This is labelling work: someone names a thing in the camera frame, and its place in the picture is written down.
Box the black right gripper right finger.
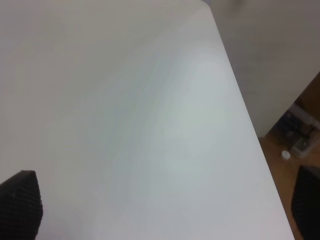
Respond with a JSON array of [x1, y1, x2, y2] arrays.
[[291, 165, 320, 240]]

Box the small white round cap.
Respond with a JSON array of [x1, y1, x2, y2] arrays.
[[281, 150, 291, 160]]

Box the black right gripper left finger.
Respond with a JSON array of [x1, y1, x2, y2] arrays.
[[0, 170, 43, 240]]

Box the clear plastic storage box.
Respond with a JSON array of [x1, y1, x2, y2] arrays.
[[269, 103, 320, 158]]

